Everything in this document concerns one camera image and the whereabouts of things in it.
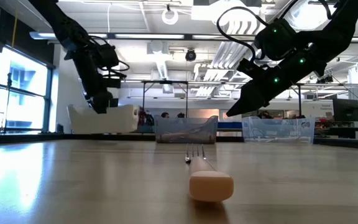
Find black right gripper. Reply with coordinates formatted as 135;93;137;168
225;46;328;118

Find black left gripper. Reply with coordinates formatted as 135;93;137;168
71;46;122;115

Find black monitor on arm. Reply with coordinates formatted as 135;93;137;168
332;98;358;123

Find white plastic bin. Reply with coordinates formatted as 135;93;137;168
67;103;140;135

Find clear plastic bin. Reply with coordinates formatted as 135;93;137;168
241;116;316;145

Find grey translucent plastic bin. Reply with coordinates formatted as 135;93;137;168
154;114;219;145

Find large window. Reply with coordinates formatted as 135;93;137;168
0;46;54;133

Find ceiling light strip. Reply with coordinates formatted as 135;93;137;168
114;33;185;40

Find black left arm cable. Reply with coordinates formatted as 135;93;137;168
87;34;131;80

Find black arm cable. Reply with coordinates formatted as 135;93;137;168
87;34;131;80
216;6;272;63

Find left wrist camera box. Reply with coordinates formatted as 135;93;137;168
96;42;120;68

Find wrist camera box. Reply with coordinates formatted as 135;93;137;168
254;17;306;62
96;42;120;68

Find black background table frame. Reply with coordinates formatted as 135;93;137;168
270;82;303;118
140;80;190;118

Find black aluminium table frame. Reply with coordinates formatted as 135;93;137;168
0;132;358;157

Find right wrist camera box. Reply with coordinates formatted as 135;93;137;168
254;17;306;62

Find white ventilation duct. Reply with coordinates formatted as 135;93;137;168
154;40;171;80

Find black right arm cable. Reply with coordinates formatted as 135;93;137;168
216;6;272;63

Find orange-handled silver fork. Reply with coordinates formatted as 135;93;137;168
184;143;234;203

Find white coiled cable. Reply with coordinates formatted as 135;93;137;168
161;8;180;26

